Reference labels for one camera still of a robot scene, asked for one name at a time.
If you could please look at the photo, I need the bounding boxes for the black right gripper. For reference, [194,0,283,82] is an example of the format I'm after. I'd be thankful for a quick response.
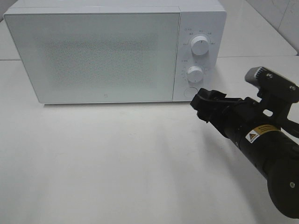
[190,88,281,145]

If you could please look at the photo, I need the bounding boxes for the round white door button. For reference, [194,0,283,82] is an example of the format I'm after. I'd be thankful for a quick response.
[184,87,198,99]

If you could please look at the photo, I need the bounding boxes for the white timer knob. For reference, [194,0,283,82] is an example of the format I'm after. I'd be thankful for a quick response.
[187,66,204,83]

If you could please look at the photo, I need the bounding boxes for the white microwave door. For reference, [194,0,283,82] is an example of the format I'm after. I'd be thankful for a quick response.
[5,13,179,104]

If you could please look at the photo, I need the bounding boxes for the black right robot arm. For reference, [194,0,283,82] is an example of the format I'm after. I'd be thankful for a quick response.
[191,88,299,219]

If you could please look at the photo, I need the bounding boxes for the white upper power knob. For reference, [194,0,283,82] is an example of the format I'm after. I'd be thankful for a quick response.
[190,34,210,56]

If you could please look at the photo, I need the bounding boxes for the white microwave oven body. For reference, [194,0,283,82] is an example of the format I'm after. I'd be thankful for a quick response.
[4,4,227,104]

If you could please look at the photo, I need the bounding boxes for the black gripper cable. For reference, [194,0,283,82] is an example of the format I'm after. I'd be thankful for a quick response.
[196,92,243,105]

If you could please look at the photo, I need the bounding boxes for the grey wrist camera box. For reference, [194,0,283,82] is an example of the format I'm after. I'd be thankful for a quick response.
[245,67,299,126]

